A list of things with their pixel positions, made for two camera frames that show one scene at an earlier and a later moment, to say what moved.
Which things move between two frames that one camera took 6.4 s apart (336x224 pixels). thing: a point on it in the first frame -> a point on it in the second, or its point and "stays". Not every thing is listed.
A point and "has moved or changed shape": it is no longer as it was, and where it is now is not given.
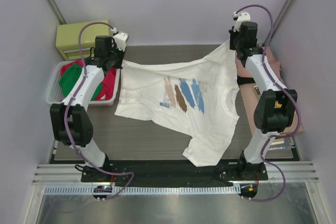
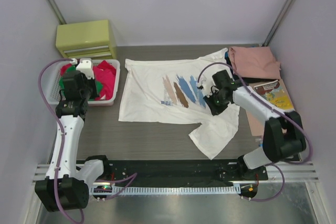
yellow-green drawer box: (67, 38) stays
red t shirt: (108, 83) stays
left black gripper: (118, 57) -> (92, 87)
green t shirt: (69, 76) stays
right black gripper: (233, 42) -> (210, 102)
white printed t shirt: (197, 100) has moved or changed shape
